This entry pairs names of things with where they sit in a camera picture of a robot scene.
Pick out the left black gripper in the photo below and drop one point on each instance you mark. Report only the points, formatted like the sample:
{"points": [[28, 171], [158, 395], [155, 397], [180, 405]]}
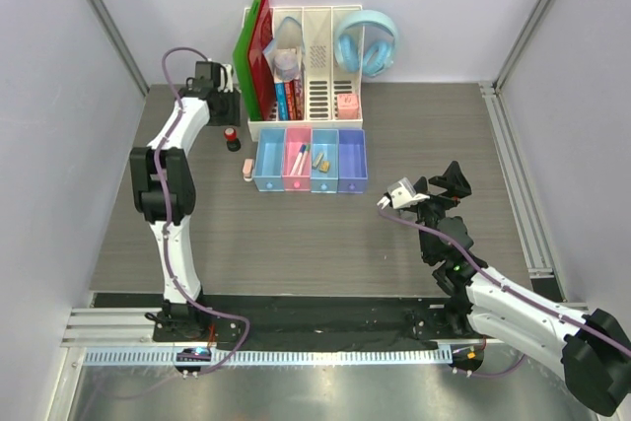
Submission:
{"points": [[233, 116]]}

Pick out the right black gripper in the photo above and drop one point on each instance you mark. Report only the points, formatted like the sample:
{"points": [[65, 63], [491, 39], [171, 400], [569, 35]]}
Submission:
{"points": [[453, 179]]}

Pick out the red black stamp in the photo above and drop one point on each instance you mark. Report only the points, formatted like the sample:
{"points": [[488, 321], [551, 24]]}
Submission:
{"points": [[233, 142]]}

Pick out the green red folder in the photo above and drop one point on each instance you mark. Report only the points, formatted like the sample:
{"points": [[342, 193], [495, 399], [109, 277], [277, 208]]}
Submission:
{"points": [[251, 66]]}

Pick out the light blue drawer bin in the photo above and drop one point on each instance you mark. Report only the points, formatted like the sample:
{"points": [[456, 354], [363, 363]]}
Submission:
{"points": [[269, 161]]}

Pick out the pink drawer bin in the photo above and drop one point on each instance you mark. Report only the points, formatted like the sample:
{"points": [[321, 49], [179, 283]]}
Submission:
{"points": [[294, 138]]}

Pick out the purple drawer bin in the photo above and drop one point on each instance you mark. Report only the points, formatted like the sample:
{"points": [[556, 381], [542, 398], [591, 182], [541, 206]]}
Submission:
{"points": [[352, 161]]}

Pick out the blue white marker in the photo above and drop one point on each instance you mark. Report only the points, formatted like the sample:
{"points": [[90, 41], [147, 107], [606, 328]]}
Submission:
{"points": [[297, 163]]}

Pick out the green white marker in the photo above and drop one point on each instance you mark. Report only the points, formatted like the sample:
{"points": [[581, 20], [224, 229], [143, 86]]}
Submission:
{"points": [[301, 162]]}

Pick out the beige long eraser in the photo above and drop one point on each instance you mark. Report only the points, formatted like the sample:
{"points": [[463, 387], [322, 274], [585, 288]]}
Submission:
{"points": [[317, 160]]}

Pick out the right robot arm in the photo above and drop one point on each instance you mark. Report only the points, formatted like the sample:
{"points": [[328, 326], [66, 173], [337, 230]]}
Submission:
{"points": [[589, 352]]}

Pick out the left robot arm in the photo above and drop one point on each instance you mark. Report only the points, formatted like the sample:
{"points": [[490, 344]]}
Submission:
{"points": [[164, 192]]}

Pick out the pink stapler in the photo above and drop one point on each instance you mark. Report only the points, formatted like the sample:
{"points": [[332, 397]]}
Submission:
{"points": [[247, 170]]}

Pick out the clear zip pouch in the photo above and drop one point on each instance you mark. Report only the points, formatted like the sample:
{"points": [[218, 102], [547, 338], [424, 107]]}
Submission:
{"points": [[284, 54]]}

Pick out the white file organizer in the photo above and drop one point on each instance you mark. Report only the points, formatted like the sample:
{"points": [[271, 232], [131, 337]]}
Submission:
{"points": [[324, 79]]}

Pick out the pink cube box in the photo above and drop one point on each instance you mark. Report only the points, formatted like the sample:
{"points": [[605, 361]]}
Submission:
{"points": [[347, 106]]}

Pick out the light blue headphones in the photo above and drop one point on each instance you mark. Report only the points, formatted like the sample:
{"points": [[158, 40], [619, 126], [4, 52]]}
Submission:
{"points": [[351, 52]]}

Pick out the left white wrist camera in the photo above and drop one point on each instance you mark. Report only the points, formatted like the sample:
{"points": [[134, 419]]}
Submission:
{"points": [[227, 78]]}

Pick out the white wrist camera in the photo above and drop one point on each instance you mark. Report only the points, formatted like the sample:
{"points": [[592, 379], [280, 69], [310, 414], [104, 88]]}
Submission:
{"points": [[401, 195], [227, 78]]}

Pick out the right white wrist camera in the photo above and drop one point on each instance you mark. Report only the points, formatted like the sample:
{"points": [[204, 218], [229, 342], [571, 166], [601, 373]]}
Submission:
{"points": [[401, 195]]}

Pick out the white slotted cable duct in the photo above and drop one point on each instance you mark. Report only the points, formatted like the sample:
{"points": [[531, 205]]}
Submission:
{"points": [[197, 356]]}

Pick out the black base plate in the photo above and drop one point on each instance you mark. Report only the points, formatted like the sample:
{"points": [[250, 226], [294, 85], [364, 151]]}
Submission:
{"points": [[304, 323]]}

